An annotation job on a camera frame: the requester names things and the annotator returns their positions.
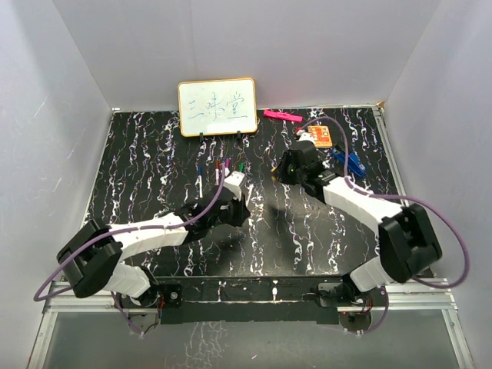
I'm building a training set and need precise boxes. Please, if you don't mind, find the white pen pink tip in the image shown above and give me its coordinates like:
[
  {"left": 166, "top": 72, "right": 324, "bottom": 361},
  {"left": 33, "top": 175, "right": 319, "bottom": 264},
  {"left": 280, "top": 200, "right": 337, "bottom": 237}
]
[{"left": 224, "top": 158, "right": 231, "bottom": 177}]

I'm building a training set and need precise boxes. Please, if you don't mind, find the white pen red tip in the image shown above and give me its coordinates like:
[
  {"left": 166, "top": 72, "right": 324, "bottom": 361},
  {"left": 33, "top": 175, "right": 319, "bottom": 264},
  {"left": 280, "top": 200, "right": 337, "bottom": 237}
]
[{"left": 215, "top": 160, "right": 221, "bottom": 186}]

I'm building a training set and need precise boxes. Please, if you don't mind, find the white pen blue tip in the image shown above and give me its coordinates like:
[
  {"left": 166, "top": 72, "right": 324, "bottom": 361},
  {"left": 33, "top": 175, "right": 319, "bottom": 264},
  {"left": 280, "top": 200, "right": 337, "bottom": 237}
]
[{"left": 197, "top": 166, "right": 203, "bottom": 198}]

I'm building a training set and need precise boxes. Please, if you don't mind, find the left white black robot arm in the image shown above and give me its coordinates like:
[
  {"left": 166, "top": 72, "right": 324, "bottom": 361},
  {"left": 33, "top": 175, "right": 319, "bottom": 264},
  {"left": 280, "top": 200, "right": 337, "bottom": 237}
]
[{"left": 57, "top": 188, "right": 251, "bottom": 307}]

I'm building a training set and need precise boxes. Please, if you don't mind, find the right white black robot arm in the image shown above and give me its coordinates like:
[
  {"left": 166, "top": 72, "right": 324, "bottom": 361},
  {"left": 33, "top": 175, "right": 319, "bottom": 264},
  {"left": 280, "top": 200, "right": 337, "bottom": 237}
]
[{"left": 272, "top": 141, "right": 442, "bottom": 305}]

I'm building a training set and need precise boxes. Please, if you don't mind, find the orange card pack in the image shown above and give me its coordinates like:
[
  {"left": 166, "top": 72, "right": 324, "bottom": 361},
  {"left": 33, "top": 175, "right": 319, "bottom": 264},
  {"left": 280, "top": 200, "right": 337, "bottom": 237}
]
[{"left": 307, "top": 125, "right": 333, "bottom": 148}]

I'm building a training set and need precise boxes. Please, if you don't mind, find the pink plastic clip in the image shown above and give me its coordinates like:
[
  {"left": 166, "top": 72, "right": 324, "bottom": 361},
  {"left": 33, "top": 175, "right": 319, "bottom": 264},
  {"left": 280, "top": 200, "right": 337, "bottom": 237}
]
[{"left": 263, "top": 109, "right": 303, "bottom": 123}]

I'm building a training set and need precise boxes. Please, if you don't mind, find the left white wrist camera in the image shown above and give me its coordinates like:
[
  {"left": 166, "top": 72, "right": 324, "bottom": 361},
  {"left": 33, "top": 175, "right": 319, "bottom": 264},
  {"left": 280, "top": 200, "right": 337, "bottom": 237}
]
[{"left": 224, "top": 171, "right": 245, "bottom": 201}]

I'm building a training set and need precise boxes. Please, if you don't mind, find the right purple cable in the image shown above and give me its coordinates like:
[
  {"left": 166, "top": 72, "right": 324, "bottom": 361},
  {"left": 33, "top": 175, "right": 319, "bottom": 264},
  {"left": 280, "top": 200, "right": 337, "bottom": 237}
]
[{"left": 298, "top": 117, "right": 472, "bottom": 289}]

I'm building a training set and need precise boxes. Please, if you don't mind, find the purple cable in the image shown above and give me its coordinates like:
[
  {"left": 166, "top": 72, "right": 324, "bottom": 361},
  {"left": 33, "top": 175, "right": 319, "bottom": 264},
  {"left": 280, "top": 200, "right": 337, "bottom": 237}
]
[
  {"left": 298, "top": 117, "right": 472, "bottom": 289},
  {"left": 33, "top": 167, "right": 224, "bottom": 301}
]

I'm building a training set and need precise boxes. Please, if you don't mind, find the small whiteboard with orange frame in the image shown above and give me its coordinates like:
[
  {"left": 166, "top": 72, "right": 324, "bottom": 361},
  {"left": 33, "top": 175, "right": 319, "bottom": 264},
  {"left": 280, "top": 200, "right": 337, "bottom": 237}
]
[{"left": 178, "top": 78, "right": 258, "bottom": 138}]

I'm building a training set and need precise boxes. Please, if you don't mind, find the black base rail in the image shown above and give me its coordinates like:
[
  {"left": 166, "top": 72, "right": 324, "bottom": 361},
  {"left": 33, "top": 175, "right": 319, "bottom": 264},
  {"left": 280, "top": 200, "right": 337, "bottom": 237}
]
[{"left": 115, "top": 274, "right": 389, "bottom": 326}]

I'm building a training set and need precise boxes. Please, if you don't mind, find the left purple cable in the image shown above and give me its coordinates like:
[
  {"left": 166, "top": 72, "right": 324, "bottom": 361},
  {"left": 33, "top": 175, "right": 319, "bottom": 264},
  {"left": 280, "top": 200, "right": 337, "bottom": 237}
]
[{"left": 33, "top": 167, "right": 224, "bottom": 301}]

